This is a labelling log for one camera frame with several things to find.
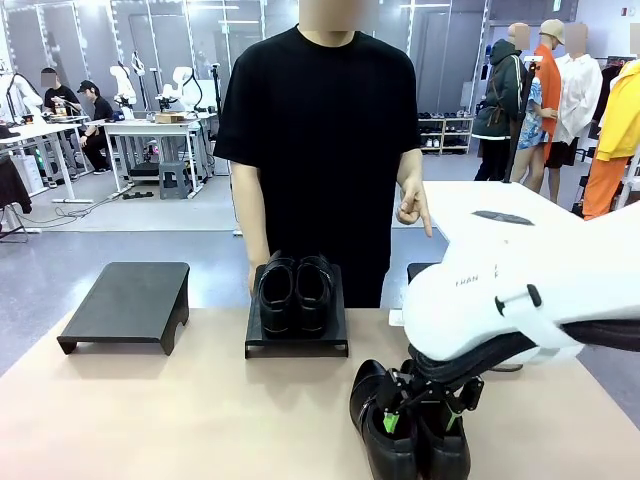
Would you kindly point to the person's left forearm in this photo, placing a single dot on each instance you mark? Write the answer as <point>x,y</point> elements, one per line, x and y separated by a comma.
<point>411,165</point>

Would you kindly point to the mannequin in white shirt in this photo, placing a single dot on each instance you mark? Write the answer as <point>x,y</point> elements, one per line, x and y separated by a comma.
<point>580,95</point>

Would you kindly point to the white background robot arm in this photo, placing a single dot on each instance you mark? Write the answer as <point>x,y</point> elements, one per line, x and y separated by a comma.
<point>124,85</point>
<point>182,85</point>
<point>25,95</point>

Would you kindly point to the person's right hand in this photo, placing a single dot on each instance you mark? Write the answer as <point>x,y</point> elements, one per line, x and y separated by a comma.
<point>254,277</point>

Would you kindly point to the person's right forearm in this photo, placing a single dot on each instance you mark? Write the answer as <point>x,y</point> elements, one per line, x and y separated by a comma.
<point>250,215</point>

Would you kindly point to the cardboard box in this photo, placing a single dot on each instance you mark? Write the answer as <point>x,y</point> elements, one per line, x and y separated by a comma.
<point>170,118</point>

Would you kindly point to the white shoe rack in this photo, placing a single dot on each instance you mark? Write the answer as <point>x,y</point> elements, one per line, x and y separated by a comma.
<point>445,134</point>

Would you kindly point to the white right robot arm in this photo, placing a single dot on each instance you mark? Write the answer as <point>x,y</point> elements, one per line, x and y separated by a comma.
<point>475,300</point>

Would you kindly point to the mannequin in green jacket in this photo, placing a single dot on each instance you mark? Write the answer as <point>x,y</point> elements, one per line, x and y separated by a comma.
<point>500,90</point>

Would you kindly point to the dark leather plain shoe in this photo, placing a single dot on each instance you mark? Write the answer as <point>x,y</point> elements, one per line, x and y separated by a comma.
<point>277,310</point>

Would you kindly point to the black hanging garment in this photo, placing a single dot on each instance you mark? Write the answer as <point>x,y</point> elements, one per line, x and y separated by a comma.
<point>12,185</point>

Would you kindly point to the mannequin in blue floral outfit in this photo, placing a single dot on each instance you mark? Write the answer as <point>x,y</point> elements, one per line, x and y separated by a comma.
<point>531,125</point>

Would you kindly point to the seated person black shirt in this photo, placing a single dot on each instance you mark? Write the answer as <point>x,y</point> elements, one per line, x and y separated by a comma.
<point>60,97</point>

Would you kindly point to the seated person black cap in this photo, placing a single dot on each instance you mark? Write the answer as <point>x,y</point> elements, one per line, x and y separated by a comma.
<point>102,112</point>

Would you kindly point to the person torso black t-shirt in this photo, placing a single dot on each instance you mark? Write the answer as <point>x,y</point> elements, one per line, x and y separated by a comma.
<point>320,150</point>

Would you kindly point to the black narrow shoe stand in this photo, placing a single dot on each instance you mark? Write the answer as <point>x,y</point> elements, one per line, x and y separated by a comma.
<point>300,347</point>

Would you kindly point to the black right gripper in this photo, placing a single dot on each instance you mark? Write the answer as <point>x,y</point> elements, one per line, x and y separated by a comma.
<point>435,391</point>

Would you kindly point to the black wide shoe stand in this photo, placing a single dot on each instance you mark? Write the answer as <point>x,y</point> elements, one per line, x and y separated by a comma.
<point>130,300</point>

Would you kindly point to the mannequin in orange shirt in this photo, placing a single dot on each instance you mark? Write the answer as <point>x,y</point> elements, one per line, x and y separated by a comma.
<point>547,75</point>

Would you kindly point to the person's left hand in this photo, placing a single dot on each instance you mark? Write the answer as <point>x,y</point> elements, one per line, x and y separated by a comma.
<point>412,205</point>

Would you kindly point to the white background desk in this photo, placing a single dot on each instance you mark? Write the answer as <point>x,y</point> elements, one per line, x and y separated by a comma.
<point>35,131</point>
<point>145,127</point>

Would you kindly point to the grey plastic stool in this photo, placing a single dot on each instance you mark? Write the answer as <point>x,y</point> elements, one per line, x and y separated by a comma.
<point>175,180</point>

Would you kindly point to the mannequin in yellow hoodie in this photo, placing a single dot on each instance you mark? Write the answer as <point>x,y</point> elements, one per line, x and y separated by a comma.
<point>617,125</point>

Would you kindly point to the black leather plain shoe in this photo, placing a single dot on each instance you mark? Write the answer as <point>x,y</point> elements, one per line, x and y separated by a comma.
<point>450,452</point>

